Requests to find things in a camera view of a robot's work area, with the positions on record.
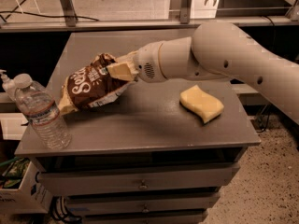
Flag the brown chip bag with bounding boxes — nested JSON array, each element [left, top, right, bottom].
[[58, 53, 132, 115]]

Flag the white cardboard box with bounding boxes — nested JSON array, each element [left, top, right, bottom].
[[0, 159, 52, 214]]

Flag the grey drawer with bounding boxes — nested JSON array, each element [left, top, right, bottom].
[[82, 209, 207, 224], [66, 192, 220, 216], [38, 162, 240, 196]]

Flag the top grey drawer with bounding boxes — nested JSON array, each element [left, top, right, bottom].
[[38, 162, 240, 196]]

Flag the middle grey drawer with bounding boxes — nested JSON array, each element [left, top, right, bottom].
[[66, 192, 220, 216]]

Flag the white pump dispenser bottle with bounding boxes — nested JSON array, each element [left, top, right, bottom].
[[0, 69, 16, 101]]

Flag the black cable on floor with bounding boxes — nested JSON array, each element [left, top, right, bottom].
[[0, 0, 101, 23]]

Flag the grey drawer cabinet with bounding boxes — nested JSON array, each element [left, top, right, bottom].
[[14, 27, 262, 224]]

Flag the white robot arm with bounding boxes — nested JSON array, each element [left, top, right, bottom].
[[107, 22, 299, 123]]

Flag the clear plastic water bottle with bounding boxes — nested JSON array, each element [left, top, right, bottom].
[[14, 74, 71, 149]]

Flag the black cables under cabinet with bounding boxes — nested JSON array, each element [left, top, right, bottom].
[[50, 196, 83, 224]]

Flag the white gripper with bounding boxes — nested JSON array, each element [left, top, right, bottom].
[[107, 41, 166, 83]]

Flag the yellow sponge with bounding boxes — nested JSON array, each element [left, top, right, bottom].
[[179, 85, 224, 123]]

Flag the bottom grey drawer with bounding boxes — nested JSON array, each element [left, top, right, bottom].
[[82, 209, 207, 224]]

